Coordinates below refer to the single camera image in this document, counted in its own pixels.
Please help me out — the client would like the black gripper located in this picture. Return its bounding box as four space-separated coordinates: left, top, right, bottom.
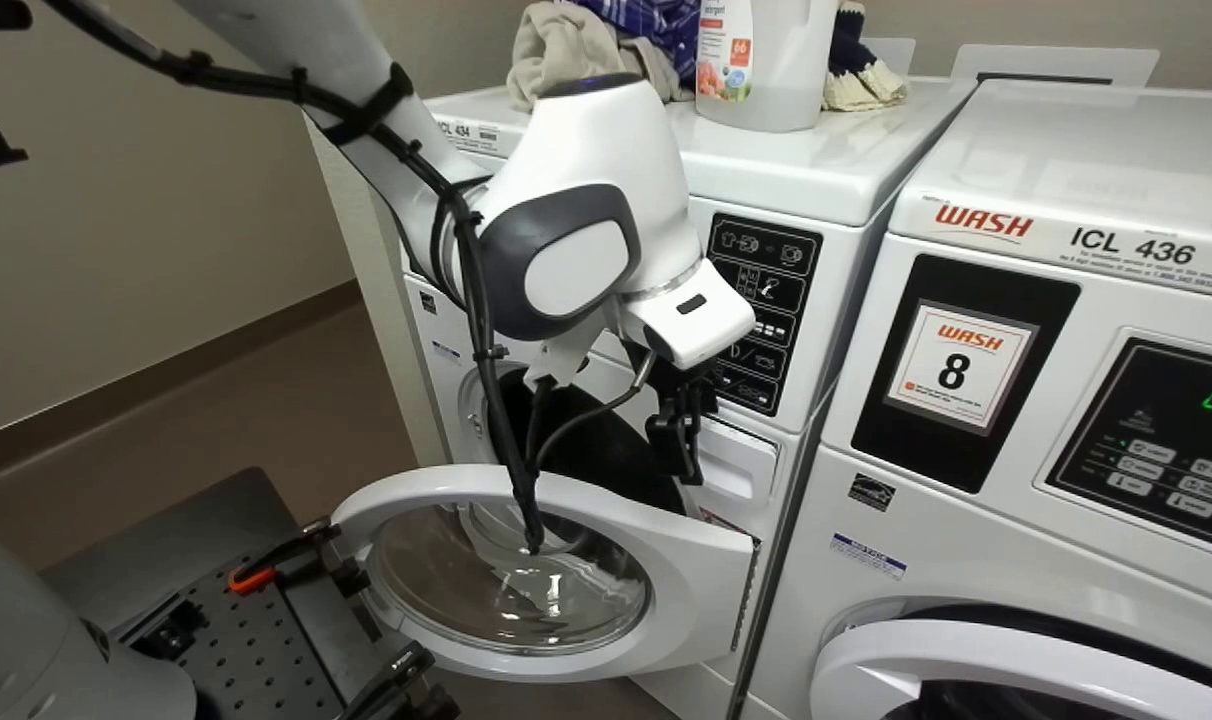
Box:
646 358 725 487

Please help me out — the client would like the grey rounded robot base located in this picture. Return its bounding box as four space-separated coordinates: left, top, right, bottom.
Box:
0 524 206 720

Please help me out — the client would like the white washing machine number 7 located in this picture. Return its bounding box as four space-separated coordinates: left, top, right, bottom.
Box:
311 71 979 720

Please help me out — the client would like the white washing machine number 8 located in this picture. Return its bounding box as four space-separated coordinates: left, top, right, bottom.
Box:
750 76 1212 720

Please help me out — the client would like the white detergent bottle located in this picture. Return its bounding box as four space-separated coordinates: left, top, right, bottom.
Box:
691 0 846 135

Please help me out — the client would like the round washer 7 door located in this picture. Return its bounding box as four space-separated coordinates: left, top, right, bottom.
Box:
329 459 759 689

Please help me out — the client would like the round washer 8 door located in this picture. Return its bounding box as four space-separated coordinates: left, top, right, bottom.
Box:
809 611 1212 720

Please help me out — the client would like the pale yellow cloth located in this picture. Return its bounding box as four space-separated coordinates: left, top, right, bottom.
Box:
821 0 909 115

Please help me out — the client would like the beige cloth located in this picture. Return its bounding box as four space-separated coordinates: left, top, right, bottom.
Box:
503 0 685 111

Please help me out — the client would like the small white flat panel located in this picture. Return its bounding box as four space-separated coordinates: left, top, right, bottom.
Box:
869 33 926 79

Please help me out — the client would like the black perforated cart platform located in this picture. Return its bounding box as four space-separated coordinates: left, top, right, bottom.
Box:
40 462 429 720

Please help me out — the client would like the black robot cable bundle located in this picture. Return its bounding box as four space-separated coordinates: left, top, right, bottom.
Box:
40 0 555 559

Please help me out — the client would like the orange handled black clamp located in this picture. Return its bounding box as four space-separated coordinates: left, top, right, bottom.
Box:
222 517 351 598

